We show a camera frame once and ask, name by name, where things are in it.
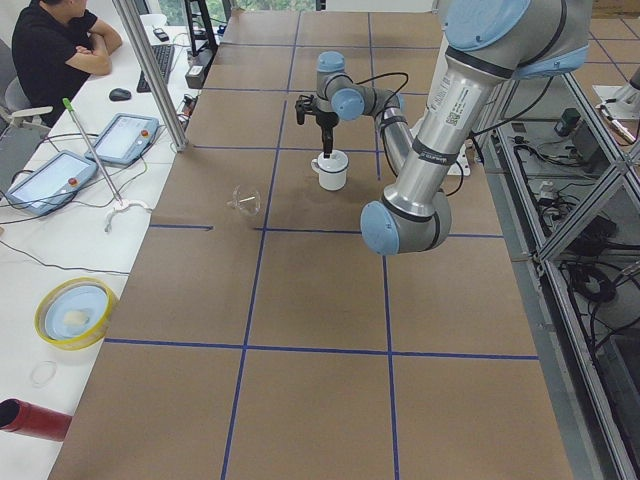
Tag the person in black shirt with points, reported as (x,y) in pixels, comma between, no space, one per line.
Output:
(56,47)

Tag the metal rod with green tip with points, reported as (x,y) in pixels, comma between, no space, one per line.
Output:
(68,106)

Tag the aluminium frame post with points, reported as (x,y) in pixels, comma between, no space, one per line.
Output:
(133,26)

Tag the white blue-rimmed enamel cup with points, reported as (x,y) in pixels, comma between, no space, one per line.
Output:
(327,181)

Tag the white curved plastic piece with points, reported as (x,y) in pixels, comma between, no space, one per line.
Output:
(125,209)

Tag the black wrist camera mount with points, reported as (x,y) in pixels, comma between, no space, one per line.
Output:
(304,107)

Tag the blue teach pendant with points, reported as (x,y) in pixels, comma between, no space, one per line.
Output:
(53,184)
(125,139)

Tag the black computer mouse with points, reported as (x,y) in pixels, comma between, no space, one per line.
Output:
(119,94)

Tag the near blue teach pendant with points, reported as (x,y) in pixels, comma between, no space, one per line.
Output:
(53,184)

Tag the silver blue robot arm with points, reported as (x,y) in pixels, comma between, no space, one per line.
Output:
(488,43)

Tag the red cylinder bottle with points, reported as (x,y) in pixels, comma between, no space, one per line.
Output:
(24,418)

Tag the far blue teach pendant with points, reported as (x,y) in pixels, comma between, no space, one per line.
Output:
(125,139)

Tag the black keyboard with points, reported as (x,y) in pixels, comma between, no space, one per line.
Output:
(163,55)

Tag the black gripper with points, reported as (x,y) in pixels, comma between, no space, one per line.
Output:
(326,121)

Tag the yellow tape roll with plate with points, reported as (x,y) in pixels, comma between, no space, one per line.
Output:
(76,314)

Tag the white pedestal base plate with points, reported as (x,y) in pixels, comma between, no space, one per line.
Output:
(461,165)

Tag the white ceramic lid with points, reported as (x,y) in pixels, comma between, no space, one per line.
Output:
(336,163)

